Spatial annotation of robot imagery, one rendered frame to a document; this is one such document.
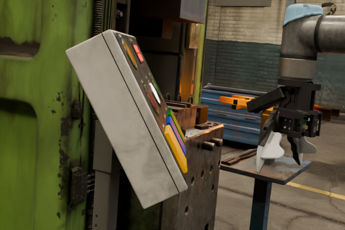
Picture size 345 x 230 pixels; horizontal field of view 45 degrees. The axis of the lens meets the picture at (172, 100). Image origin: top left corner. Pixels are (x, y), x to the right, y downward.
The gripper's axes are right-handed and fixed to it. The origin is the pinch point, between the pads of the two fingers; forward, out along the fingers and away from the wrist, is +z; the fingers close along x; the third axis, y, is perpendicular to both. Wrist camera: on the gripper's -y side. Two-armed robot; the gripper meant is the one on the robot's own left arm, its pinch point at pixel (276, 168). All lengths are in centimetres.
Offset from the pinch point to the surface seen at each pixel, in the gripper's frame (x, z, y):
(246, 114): 316, 48, -280
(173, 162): -34.6, -6.7, 5.4
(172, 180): -34.5, -3.7, 5.5
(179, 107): 12, -6, -49
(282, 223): 175, 93, -115
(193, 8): 13, -37, -47
